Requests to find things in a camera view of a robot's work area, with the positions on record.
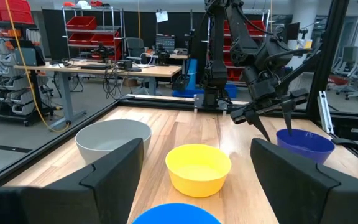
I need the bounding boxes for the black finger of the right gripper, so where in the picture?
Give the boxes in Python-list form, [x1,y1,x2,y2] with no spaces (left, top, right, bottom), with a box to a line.
[244,109,272,143]
[280,99,296,136]

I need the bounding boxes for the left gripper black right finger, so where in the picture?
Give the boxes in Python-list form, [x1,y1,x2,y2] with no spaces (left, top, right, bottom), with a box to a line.
[249,138,358,224]

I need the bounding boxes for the wire shelf with red bins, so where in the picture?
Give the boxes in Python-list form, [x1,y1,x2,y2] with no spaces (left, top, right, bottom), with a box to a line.
[62,5,126,62]

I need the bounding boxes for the large grey bowl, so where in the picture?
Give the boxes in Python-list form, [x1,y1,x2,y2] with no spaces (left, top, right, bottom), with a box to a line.
[75,119,152,166]

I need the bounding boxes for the metal shelf with red bins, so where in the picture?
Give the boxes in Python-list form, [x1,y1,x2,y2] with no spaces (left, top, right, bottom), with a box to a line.
[208,8,272,86]

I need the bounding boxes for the silver aluminium extrusion piece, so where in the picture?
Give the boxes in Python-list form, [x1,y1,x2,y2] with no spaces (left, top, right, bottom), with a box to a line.
[318,90,335,135]

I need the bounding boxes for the yellow plastic bowl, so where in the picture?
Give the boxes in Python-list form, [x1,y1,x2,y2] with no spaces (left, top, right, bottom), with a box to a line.
[165,143,232,198]

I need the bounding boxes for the blue storage bins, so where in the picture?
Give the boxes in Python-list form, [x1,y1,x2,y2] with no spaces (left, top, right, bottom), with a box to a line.
[171,58,239,99]

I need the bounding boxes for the black frame post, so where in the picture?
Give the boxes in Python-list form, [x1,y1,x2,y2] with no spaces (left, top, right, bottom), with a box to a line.
[305,0,351,118]

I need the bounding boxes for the white paper sign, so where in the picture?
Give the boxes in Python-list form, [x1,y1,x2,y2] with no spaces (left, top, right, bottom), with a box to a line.
[155,10,169,24]

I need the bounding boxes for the yellow hanging cable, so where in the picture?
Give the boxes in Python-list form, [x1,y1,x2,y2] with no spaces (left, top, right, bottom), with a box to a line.
[4,0,71,134]

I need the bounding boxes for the wooden office desk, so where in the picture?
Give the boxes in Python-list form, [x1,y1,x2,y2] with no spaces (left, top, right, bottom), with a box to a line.
[13,60,183,124]

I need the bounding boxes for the black keyboard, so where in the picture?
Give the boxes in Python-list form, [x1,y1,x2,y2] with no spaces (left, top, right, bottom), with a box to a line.
[80,63,112,71]

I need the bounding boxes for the light blue plastic bowl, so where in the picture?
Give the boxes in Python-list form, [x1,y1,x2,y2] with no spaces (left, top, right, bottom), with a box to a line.
[131,202,223,224]

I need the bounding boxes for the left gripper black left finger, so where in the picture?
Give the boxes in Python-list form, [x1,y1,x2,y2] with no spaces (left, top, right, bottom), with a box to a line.
[0,138,145,224]

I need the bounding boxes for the stacked red storage bins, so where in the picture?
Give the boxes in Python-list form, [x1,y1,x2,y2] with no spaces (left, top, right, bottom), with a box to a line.
[0,0,35,25]

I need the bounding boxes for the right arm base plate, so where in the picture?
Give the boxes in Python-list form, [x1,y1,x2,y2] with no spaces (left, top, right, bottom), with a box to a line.
[193,93,230,114]

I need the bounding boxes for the dark office chair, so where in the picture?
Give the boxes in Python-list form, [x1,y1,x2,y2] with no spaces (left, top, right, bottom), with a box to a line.
[125,37,151,65]

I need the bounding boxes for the parts bin rack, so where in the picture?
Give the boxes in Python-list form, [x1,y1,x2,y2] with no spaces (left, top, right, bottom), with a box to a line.
[0,21,55,127]

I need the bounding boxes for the dark blue plastic bowl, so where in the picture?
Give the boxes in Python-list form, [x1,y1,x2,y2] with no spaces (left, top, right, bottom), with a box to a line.
[275,128,336,165]

